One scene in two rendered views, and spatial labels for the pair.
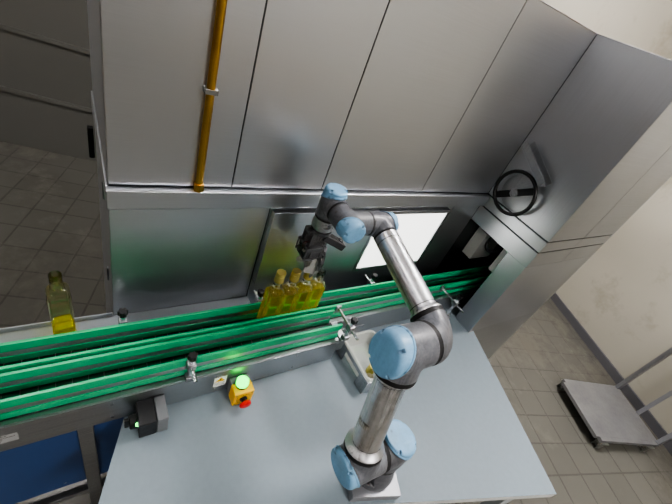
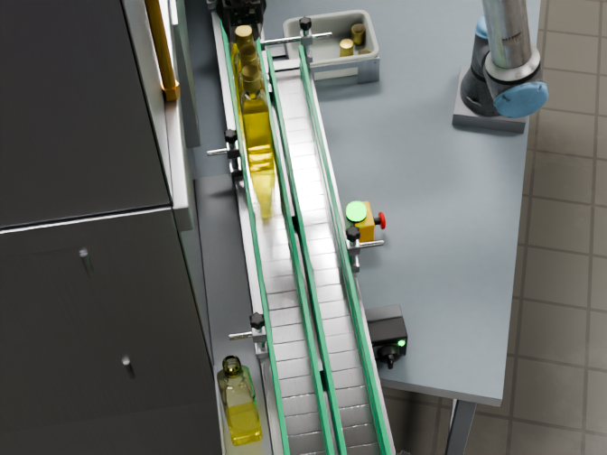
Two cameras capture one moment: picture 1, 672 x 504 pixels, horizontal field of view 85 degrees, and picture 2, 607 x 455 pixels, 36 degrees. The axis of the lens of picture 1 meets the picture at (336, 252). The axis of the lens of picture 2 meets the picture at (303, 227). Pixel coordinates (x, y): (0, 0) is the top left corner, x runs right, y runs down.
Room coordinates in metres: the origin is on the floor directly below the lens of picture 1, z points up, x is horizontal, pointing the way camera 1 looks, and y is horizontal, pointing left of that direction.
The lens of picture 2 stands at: (0.05, 1.15, 2.48)
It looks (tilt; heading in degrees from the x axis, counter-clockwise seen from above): 54 degrees down; 307
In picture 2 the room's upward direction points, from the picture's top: 3 degrees counter-clockwise
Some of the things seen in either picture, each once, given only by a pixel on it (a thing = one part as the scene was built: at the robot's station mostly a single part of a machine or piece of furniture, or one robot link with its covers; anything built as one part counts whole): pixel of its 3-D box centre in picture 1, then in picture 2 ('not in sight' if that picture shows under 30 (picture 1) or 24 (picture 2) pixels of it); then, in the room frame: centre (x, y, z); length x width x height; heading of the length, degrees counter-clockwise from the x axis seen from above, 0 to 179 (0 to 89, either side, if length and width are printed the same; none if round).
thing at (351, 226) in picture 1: (351, 223); not in sight; (0.93, -0.01, 1.45); 0.11 x 0.11 x 0.08; 42
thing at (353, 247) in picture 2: (192, 373); (364, 248); (0.60, 0.25, 0.94); 0.07 x 0.04 x 0.13; 43
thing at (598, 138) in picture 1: (594, 166); not in sight; (1.92, -0.96, 1.69); 0.70 x 0.37 x 0.89; 133
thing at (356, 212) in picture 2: (242, 381); (356, 210); (0.70, 0.11, 0.84); 0.05 x 0.05 x 0.03
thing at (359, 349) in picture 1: (367, 359); (330, 49); (1.05, -0.31, 0.80); 0.22 x 0.17 x 0.09; 43
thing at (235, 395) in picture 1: (240, 390); (357, 224); (0.70, 0.11, 0.79); 0.07 x 0.07 x 0.07; 43
